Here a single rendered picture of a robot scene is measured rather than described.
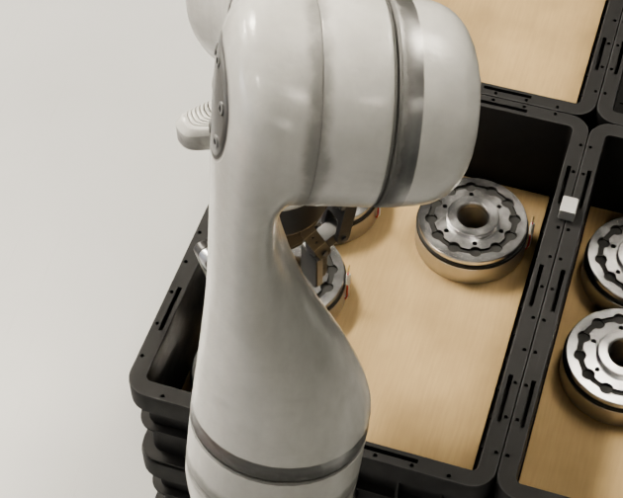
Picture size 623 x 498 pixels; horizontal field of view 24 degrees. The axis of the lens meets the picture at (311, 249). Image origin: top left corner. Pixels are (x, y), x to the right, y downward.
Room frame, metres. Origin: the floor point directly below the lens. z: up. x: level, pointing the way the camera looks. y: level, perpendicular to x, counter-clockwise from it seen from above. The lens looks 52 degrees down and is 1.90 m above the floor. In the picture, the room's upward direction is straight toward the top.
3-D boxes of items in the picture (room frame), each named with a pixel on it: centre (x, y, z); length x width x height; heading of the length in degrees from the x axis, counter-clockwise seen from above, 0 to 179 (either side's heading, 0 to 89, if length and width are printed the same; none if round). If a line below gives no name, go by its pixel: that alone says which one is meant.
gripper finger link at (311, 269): (0.70, 0.00, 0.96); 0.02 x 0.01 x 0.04; 33
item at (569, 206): (0.78, -0.22, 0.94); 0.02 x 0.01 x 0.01; 162
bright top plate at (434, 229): (0.83, -0.15, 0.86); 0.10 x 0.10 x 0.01
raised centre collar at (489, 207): (0.83, -0.15, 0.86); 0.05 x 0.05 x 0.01
